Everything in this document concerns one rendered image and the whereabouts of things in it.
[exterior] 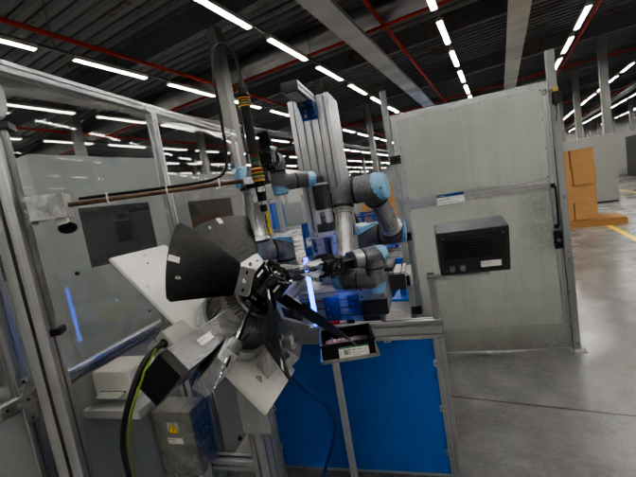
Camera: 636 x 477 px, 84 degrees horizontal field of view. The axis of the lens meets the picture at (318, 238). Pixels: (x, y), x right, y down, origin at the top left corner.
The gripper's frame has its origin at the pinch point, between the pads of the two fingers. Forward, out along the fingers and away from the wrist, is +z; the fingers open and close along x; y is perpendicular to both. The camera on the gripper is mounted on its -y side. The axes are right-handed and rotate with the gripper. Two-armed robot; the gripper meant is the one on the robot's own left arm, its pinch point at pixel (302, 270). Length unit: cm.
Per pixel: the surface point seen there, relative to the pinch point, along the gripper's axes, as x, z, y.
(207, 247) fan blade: -19.2, 33.3, 18.3
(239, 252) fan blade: -12.2, 22.2, 1.1
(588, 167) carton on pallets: 36, -734, -339
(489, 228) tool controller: -7, -67, 26
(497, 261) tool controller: 7, -71, 26
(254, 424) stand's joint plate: 42, 30, 18
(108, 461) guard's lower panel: 59, 81, -14
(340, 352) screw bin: 33.3, -7.8, 8.1
